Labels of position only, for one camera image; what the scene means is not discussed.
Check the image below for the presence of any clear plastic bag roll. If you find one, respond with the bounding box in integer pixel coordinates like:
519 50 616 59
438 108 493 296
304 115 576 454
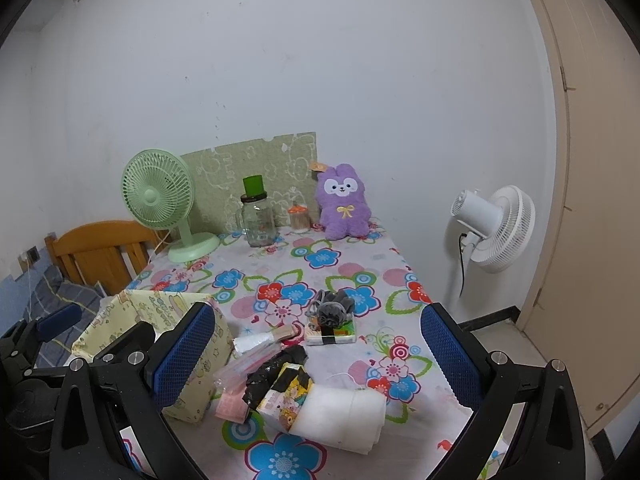
214 342 282 392

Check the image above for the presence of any white umbrella pouch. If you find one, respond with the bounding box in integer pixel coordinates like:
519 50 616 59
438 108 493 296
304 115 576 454
233 325 299 356

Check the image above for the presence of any pink tissue packet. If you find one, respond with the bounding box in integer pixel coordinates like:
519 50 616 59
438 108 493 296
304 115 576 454
215 392 250 425

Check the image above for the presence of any black plastic bag bundle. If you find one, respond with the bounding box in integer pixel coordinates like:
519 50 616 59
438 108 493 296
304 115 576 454
243 344 308 411

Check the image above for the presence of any grey drawstring pouch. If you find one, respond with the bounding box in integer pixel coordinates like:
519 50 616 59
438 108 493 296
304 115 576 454
306 289 355 327

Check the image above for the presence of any green tissue pack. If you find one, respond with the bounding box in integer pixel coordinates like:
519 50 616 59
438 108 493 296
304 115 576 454
304 315 357 346

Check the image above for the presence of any grey plaid pillow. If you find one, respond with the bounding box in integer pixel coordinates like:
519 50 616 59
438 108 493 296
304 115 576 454
23 266 104 368

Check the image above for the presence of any yellow cartoon storage box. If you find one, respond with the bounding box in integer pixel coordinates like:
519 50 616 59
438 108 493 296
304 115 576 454
72 289 232 424

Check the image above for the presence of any wooden bed headboard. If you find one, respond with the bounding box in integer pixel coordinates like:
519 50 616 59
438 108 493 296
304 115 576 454
44 220 170 295

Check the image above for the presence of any beige door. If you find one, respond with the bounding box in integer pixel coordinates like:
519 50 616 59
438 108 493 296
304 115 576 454
518 0 639 434

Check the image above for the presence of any green desk fan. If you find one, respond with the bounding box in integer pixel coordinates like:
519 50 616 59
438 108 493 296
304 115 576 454
120 148 220 263

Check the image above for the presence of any glass mason jar mug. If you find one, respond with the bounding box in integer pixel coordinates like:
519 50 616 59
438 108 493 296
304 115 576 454
235 192 278 247

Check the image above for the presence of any green cup on jar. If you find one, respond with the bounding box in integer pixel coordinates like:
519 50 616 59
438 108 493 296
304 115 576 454
243 174 267 200

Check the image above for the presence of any toothpick jar orange lid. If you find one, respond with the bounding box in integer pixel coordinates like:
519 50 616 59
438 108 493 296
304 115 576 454
288 204 311 233

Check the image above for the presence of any white standing fan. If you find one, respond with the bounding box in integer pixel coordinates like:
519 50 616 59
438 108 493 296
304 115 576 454
450 185 536 296

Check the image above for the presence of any green cartoon cardboard panel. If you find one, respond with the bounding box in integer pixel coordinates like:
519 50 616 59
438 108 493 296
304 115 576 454
182 132 319 234

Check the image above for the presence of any purple plush bunny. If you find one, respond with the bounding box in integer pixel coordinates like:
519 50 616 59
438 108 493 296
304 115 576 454
314 164 371 240

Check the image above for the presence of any wall socket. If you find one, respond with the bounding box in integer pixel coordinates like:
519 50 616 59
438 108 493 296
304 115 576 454
18 246 40 272

